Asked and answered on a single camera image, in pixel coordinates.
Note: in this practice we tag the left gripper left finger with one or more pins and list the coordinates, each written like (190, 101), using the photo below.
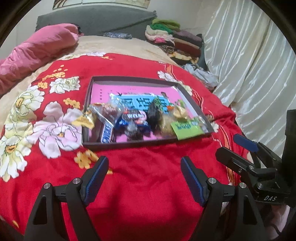
(92, 180)

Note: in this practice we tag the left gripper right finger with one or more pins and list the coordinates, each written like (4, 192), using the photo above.
(196, 180)

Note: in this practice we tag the Snickers bar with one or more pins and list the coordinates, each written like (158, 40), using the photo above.
(106, 132)

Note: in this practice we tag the round green label pastry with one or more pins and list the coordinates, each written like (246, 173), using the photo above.
(190, 128)

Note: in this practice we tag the yellow candy packet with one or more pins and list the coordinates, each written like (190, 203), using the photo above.
(87, 120)

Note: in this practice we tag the small round candy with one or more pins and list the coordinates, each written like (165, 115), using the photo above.
(132, 132)

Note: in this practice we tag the brown snack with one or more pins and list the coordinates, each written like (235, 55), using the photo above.
(166, 120)

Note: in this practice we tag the green clear pastry packet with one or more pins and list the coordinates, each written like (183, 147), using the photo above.
(179, 111)

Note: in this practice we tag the blue Oreo cookie packet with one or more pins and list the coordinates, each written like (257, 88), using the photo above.
(138, 117)

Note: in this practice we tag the clear bag red candy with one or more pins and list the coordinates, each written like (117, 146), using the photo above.
(111, 111)

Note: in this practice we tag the black green snack packet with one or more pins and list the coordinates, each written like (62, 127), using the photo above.
(154, 115)

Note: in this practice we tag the red floral quilt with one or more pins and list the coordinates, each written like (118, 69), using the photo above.
(144, 195)

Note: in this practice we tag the dark shallow box tray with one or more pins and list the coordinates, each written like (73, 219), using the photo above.
(89, 137)

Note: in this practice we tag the pink Chinese workbook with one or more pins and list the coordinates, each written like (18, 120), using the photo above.
(139, 95)

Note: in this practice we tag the light blue crumpled cloth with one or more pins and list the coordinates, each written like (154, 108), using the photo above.
(209, 79)

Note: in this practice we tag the white satin curtain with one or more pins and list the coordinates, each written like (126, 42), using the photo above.
(255, 65)

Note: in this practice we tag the stack of folded clothes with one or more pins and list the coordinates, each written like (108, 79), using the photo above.
(180, 45)

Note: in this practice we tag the beige bed sheet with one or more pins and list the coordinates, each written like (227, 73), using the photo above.
(87, 44)

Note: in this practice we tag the pink rolled blanket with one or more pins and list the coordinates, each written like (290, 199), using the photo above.
(41, 47)

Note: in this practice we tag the blue patterned pillow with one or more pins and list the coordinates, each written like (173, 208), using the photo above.
(118, 35)

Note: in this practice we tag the grey headboard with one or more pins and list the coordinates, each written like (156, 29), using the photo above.
(97, 23)

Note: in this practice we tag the floral wall painting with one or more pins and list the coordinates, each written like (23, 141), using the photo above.
(63, 3)

